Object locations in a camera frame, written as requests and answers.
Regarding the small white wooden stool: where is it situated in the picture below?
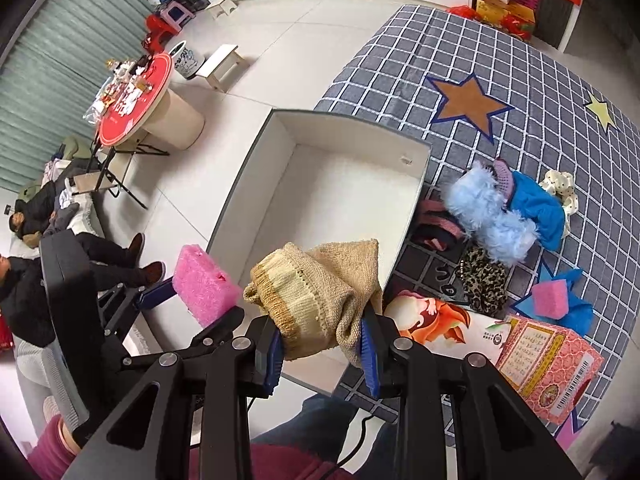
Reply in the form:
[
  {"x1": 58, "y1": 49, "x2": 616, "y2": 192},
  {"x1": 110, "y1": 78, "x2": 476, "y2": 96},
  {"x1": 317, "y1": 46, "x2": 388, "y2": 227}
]
[{"x1": 196, "y1": 44, "x2": 247, "y2": 93}]

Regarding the light blue fluffy plush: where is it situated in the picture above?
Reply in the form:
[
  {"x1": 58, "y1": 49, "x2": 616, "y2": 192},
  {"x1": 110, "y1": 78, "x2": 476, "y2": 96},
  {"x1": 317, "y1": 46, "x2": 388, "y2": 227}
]
[{"x1": 440, "y1": 162, "x2": 538, "y2": 266}]

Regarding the round red side table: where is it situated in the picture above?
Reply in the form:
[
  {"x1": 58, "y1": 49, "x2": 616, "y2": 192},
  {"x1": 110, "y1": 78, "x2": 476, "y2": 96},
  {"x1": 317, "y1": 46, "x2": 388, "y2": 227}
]
[{"x1": 96, "y1": 52, "x2": 205, "y2": 151}]

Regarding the operator left hand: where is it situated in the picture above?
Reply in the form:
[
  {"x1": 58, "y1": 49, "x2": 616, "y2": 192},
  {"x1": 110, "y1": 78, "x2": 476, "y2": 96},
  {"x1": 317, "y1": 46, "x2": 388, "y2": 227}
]
[{"x1": 58, "y1": 418, "x2": 81, "y2": 456}]

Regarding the white blue ceramic pot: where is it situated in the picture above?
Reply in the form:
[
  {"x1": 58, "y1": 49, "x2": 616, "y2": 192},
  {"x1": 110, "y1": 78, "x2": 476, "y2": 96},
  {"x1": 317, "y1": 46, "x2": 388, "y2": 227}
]
[{"x1": 169, "y1": 40, "x2": 206, "y2": 80}]

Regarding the leopard print scrunchie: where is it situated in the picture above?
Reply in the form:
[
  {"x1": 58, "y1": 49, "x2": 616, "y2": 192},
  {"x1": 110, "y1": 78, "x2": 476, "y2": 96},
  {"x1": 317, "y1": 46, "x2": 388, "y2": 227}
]
[{"x1": 458, "y1": 245, "x2": 508, "y2": 318}]

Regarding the pink black knitted item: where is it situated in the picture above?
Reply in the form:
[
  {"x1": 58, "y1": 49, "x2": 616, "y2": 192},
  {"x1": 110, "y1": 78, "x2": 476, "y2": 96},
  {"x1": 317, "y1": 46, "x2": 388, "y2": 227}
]
[{"x1": 410, "y1": 200, "x2": 465, "y2": 252}]

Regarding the seated person in black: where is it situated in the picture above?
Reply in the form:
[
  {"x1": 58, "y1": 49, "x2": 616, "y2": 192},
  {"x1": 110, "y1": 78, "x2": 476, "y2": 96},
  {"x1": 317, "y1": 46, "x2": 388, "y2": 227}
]
[{"x1": 1, "y1": 232, "x2": 165, "y2": 348}]

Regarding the pink foam sponge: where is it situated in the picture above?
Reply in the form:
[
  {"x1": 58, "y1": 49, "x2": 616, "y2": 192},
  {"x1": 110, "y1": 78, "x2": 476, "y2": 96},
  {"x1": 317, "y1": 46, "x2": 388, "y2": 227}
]
[
  {"x1": 171, "y1": 245, "x2": 241, "y2": 327},
  {"x1": 532, "y1": 280, "x2": 568, "y2": 320}
]

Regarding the pink plastic stool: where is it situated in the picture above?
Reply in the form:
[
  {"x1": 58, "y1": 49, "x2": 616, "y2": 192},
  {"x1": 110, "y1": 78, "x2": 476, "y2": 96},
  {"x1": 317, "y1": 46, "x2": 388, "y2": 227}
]
[{"x1": 160, "y1": 1, "x2": 195, "y2": 32}]

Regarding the grey white storage box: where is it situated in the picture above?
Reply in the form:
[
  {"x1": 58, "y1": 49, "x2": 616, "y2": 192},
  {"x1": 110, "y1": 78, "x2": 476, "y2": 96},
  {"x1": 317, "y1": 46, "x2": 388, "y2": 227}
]
[{"x1": 206, "y1": 107, "x2": 433, "y2": 396}]

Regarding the cream polka dot scrunchie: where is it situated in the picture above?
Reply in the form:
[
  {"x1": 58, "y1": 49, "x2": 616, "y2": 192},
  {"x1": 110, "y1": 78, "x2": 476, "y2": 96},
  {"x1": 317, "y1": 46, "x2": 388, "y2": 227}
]
[{"x1": 539, "y1": 170, "x2": 579, "y2": 238}]

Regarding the yellow red gift box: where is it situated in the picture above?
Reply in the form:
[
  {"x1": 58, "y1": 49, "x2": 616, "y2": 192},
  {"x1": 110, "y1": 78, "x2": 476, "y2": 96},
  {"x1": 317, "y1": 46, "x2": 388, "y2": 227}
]
[{"x1": 475, "y1": 0, "x2": 536, "y2": 41}]

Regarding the maroon sleeved forearm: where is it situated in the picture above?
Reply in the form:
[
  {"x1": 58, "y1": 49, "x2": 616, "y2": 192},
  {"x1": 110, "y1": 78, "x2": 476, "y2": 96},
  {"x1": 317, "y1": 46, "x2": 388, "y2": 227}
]
[{"x1": 27, "y1": 414, "x2": 76, "y2": 480}]

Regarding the blue fleece cloth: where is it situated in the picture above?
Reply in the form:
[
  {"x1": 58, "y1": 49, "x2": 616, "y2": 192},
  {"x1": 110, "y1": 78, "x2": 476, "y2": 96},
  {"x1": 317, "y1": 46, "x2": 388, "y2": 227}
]
[{"x1": 509, "y1": 171, "x2": 565, "y2": 252}]

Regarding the grey checkered star rug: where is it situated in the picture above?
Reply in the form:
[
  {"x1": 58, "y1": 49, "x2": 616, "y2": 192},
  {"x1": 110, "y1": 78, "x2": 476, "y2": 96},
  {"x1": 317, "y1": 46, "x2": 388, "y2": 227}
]
[{"x1": 318, "y1": 4, "x2": 639, "y2": 424}]

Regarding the orange cartoon fox package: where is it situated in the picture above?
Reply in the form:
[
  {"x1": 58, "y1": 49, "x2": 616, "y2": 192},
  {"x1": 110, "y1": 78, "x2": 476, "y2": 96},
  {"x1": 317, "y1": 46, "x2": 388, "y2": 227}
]
[{"x1": 384, "y1": 290, "x2": 511, "y2": 365}]

